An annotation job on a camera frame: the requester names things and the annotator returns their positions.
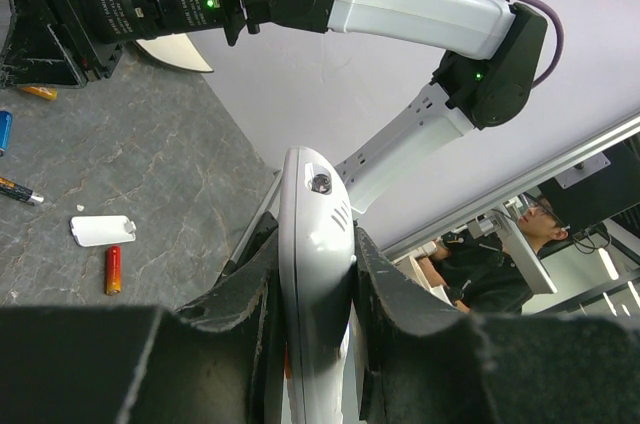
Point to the person in black shirt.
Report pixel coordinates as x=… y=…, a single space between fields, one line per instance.
x=481 y=276

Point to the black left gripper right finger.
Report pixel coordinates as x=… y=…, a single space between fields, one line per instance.
x=419 y=360

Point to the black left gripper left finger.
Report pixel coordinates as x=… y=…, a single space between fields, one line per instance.
x=217 y=359

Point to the white square plate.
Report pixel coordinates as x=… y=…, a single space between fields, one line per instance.
x=175 y=51

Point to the red orange battery near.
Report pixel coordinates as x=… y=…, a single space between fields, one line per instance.
x=113 y=279

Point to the blue battery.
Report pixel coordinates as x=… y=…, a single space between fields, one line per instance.
x=6 y=122

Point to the white remote control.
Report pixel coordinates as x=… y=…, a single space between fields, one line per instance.
x=316 y=253

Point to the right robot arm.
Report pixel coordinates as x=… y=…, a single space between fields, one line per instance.
x=491 y=50

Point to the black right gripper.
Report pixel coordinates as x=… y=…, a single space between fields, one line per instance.
x=50 y=43

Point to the black battery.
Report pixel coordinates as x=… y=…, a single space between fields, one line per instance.
x=19 y=193

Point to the aluminium frame rail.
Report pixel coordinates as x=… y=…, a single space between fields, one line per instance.
x=615 y=133

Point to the white battery cover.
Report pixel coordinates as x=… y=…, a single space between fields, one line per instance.
x=95 y=231

